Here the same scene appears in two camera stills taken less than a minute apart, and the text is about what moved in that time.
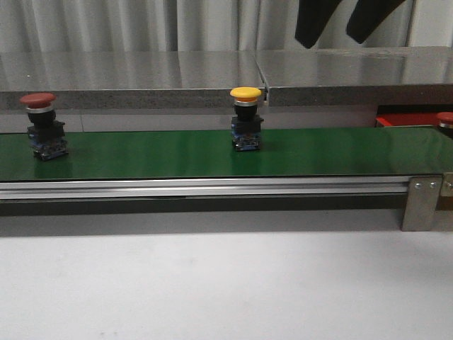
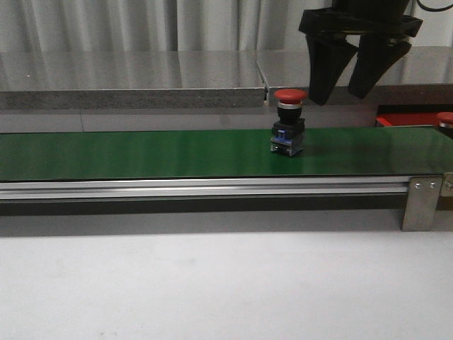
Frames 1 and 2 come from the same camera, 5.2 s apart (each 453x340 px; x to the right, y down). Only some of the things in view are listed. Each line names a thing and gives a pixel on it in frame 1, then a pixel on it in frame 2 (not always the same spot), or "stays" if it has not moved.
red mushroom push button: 446,122 stays
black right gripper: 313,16 -> 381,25
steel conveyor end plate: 446,188 stays
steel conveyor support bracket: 420,203 stays
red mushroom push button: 46,134 -> 288,134
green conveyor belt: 134,155 stays
